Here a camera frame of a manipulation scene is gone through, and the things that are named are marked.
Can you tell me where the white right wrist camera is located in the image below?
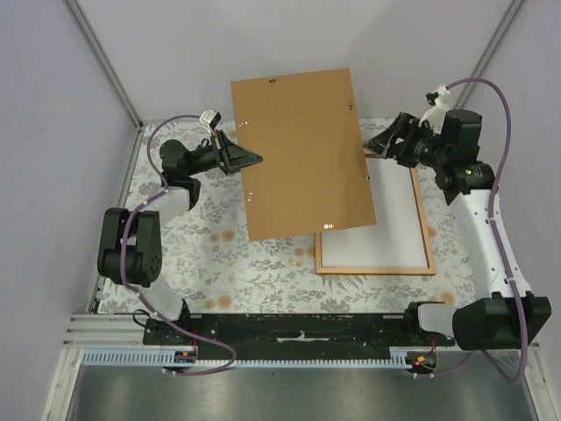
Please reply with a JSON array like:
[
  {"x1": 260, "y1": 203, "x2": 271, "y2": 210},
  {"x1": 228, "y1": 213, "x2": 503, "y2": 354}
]
[{"x1": 420, "y1": 84, "x2": 451, "y2": 132}]

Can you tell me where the aluminium corner post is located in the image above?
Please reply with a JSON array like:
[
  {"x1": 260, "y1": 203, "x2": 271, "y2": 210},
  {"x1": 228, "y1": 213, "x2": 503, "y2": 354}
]
[
  {"x1": 453, "y1": 0, "x2": 527, "y2": 108},
  {"x1": 63, "y1": 0, "x2": 145, "y2": 132}
]

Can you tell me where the brown cardboard backing board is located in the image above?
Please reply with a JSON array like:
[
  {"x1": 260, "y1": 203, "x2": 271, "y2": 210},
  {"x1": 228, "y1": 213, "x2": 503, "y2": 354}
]
[{"x1": 231, "y1": 68, "x2": 377, "y2": 241}]

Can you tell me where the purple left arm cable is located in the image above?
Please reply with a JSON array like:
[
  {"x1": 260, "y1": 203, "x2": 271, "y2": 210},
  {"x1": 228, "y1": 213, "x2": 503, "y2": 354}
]
[{"x1": 120, "y1": 113, "x2": 238, "y2": 377}]

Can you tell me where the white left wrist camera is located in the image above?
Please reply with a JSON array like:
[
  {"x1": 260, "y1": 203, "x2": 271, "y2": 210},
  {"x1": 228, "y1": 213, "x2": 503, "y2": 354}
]
[{"x1": 199, "y1": 109, "x2": 222, "y2": 135}]

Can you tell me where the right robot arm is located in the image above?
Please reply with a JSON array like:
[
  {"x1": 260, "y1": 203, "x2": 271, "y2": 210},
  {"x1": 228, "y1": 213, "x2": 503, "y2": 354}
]
[{"x1": 363, "y1": 110, "x2": 551, "y2": 351}]

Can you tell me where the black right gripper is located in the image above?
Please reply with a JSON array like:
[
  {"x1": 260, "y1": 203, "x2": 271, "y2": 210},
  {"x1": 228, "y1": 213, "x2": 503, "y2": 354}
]
[{"x1": 362, "y1": 112, "x2": 449, "y2": 170}]

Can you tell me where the right aluminium corner post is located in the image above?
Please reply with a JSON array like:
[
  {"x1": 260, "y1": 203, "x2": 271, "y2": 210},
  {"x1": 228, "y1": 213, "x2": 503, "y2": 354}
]
[{"x1": 453, "y1": 0, "x2": 527, "y2": 108}]

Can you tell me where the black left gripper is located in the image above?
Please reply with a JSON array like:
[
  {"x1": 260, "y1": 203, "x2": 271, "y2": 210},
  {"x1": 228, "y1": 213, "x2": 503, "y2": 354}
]
[{"x1": 186, "y1": 130, "x2": 262, "y2": 176}]

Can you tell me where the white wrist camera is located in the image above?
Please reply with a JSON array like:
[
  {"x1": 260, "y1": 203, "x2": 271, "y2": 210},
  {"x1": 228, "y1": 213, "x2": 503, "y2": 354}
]
[
  {"x1": 420, "y1": 84, "x2": 451, "y2": 132},
  {"x1": 199, "y1": 109, "x2": 222, "y2": 135}
]

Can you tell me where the light blue cable duct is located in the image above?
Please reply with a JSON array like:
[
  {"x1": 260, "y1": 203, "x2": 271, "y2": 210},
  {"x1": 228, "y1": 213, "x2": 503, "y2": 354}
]
[{"x1": 82, "y1": 348, "x2": 437, "y2": 369}]

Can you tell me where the left aluminium corner post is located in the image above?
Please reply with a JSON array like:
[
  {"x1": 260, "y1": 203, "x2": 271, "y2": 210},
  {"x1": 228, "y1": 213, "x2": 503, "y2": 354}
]
[{"x1": 63, "y1": 0, "x2": 145, "y2": 132}]

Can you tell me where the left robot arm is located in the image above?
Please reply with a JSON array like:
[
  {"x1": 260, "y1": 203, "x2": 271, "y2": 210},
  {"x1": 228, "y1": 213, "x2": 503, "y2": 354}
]
[{"x1": 97, "y1": 131, "x2": 263, "y2": 345}]

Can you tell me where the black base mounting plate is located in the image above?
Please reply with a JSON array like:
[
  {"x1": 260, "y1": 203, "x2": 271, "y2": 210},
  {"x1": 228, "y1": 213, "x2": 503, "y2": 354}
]
[{"x1": 142, "y1": 313, "x2": 454, "y2": 359}]

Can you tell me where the building photo print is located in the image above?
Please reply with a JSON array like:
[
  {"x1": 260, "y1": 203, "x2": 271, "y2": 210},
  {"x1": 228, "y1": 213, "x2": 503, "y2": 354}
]
[{"x1": 320, "y1": 158, "x2": 430, "y2": 268}]

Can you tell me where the aluminium rail frame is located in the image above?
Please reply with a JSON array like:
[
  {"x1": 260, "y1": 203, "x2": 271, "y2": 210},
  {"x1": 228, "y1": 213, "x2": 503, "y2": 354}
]
[{"x1": 43, "y1": 310, "x2": 560, "y2": 420}]

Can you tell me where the floral patterned table mat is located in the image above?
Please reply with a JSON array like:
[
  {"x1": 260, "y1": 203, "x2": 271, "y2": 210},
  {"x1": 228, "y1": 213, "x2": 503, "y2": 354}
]
[{"x1": 98, "y1": 117, "x2": 503, "y2": 315}]

